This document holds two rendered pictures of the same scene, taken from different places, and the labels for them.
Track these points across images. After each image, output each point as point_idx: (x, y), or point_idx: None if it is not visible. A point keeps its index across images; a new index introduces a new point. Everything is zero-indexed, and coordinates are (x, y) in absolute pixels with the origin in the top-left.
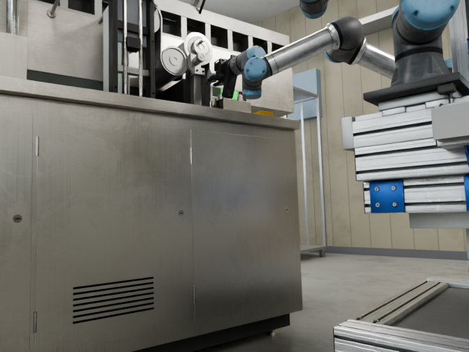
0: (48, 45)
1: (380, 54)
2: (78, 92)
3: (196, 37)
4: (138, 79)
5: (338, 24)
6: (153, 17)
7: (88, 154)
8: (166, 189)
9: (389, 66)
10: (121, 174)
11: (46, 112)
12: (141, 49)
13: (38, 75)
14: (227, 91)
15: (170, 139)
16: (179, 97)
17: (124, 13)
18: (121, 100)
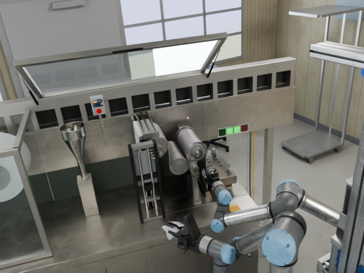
0: (104, 145)
1: (313, 210)
2: (119, 249)
3: (194, 146)
4: None
5: (273, 213)
6: (159, 169)
7: (129, 266)
8: (171, 268)
9: (319, 217)
10: (146, 269)
11: (106, 257)
12: (153, 188)
13: (102, 163)
14: (212, 193)
15: (171, 247)
16: (185, 181)
17: (141, 173)
18: (141, 245)
